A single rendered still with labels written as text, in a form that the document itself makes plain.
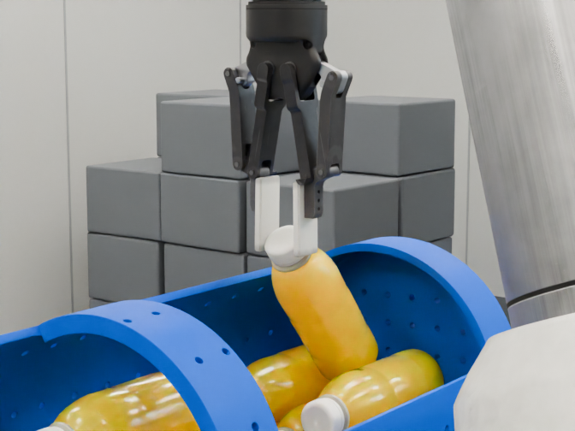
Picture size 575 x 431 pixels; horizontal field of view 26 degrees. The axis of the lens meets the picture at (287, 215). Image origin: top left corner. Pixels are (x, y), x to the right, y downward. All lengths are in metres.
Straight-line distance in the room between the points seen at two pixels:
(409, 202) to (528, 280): 4.03
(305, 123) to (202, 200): 3.33
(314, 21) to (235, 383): 0.35
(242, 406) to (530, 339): 0.55
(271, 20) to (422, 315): 0.40
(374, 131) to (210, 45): 1.71
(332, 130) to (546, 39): 0.69
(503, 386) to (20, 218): 4.83
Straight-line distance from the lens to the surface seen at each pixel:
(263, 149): 1.17
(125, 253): 4.76
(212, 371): 0.96
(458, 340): 1.34
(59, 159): 5.33
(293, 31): 1.12
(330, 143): 1.13
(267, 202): 1.18
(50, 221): 5.33
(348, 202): 4.16
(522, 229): 0.45
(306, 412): 1.17
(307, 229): 1.16
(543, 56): 0.45
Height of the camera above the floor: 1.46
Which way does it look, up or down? 9 degrees down
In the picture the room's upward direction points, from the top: straight up
